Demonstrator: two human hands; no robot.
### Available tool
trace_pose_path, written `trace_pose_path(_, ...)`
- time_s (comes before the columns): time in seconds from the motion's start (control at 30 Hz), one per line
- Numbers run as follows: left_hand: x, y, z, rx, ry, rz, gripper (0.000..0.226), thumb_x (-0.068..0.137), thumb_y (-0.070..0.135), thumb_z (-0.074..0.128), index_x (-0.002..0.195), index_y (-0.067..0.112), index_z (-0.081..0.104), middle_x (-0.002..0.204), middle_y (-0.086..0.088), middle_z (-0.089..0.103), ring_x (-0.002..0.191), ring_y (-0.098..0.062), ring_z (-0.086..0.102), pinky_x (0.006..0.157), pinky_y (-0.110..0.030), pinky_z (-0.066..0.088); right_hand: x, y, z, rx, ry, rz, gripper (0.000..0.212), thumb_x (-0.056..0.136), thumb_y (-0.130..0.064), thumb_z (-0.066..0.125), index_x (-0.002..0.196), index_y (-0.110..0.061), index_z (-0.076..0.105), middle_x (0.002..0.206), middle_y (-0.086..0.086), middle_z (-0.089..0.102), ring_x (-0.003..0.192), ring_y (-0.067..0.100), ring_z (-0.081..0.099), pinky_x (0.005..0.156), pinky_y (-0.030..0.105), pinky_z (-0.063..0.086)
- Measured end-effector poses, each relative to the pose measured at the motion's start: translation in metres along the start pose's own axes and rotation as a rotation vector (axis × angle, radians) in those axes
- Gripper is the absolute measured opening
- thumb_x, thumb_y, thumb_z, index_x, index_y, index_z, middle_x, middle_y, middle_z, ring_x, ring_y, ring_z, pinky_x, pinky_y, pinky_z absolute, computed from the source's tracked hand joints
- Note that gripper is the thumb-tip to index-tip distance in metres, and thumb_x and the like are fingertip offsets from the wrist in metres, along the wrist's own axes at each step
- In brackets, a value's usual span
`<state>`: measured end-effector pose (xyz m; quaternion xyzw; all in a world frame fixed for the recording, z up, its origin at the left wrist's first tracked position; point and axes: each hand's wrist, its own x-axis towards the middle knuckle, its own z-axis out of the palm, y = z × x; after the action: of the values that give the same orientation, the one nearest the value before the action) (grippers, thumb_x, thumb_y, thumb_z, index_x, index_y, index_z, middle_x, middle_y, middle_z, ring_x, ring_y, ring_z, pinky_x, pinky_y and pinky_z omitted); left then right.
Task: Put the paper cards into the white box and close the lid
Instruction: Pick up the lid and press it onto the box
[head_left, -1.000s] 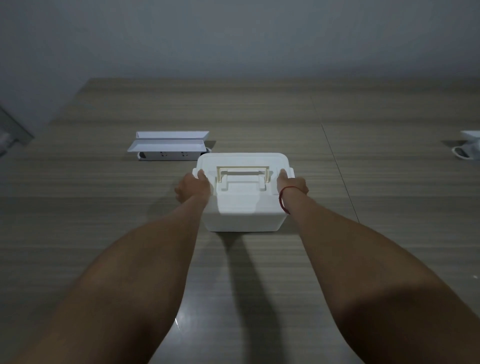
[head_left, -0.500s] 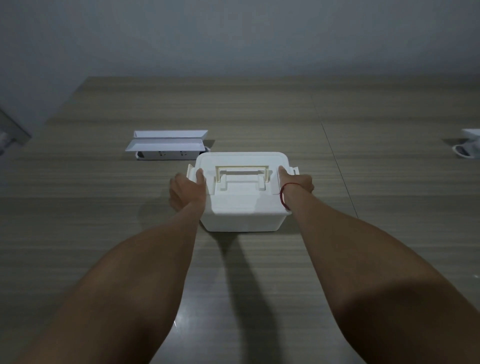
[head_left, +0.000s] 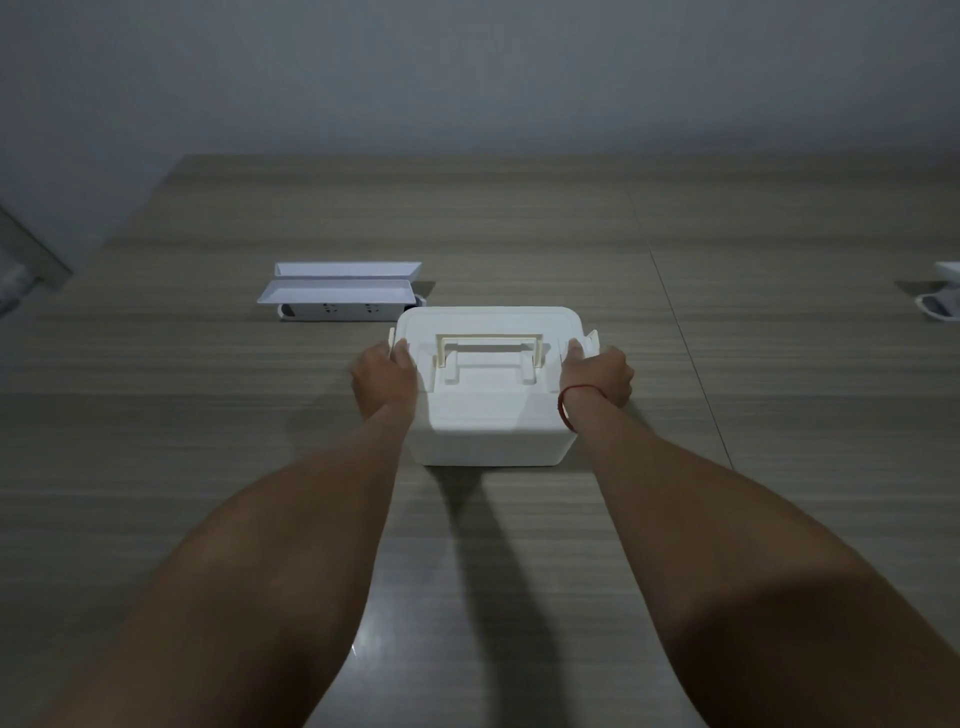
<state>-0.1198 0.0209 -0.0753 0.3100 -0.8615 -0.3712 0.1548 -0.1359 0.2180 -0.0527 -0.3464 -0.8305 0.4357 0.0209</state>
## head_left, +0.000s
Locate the person's right forearm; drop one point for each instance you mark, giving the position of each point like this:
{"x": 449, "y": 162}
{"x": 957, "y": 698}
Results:
{"x": 750, "y": 570}

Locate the person's left forearm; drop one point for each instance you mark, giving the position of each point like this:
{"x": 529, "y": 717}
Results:
{"x": 247, "y": 570}

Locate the person's left hand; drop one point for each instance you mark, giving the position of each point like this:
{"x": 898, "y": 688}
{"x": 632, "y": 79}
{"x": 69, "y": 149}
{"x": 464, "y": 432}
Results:
{"x": 382, "y": 382}

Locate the grey metal partition post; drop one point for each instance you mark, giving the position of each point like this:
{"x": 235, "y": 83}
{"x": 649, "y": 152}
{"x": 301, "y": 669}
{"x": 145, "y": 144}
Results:
{"x": 30, "y": 251}

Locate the white box lid with handle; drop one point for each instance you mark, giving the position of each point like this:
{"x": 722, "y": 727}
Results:
{"x": 487, "y": 322}

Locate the person's right hand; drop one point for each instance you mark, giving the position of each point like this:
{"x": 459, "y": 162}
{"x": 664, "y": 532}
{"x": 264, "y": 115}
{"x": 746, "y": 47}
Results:
{"x": 600, "y": 375}

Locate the white plastic storage box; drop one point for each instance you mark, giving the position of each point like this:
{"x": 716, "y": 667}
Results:
{"x": 495, "y": 446}

